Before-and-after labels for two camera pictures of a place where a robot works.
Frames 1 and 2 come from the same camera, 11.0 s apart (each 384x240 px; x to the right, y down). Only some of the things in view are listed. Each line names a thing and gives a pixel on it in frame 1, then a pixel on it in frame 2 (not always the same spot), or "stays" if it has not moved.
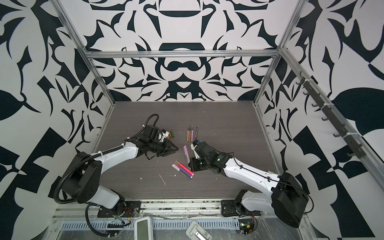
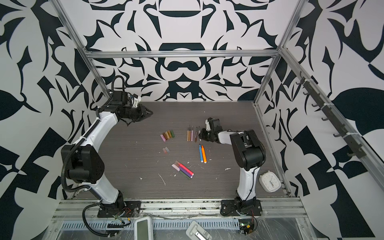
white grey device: (196, 232) stays
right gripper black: (193, 166) → (202, 135)
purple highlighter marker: (185, 172) stays
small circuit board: (246, 225) stays
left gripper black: (168, 149) → (143, 113)
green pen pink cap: (177, 168) stays
